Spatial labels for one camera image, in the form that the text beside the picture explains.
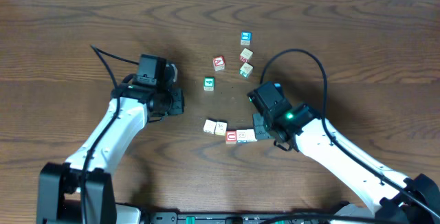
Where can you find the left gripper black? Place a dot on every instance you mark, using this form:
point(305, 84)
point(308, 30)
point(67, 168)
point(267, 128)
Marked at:
point(177, 101)

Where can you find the plain cream wooden block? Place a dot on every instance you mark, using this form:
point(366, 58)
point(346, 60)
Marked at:
point(250, 135)

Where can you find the blue-edged number 3 block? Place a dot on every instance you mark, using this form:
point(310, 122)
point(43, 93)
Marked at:
point(241, 136)

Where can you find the red U wooden block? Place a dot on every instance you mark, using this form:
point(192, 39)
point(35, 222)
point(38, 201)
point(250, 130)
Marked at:
point(231, 137)

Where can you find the cream block with yellow side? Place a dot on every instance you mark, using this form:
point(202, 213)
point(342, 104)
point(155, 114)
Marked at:
point(209, 126)

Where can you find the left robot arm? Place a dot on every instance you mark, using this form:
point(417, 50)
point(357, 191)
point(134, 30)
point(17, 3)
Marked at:
point(80, 190)

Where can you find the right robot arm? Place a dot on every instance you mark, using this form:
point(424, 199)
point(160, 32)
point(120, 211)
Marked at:
point(388, 194)

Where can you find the green 4 wooden block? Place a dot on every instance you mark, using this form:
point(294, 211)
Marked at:
point(209, 84)

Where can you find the green J wooden block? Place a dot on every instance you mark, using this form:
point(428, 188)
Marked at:
point(246, 69)

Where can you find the red A wooden block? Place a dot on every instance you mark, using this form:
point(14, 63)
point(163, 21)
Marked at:
point(219, 63)

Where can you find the red M wooden block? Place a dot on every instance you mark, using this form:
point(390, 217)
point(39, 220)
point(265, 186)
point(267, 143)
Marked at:
point(246, 55)

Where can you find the blue-top wooden block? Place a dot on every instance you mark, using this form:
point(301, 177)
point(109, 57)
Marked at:
point(246, 38)

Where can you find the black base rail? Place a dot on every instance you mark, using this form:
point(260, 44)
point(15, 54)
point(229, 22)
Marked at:
point(208, 217)

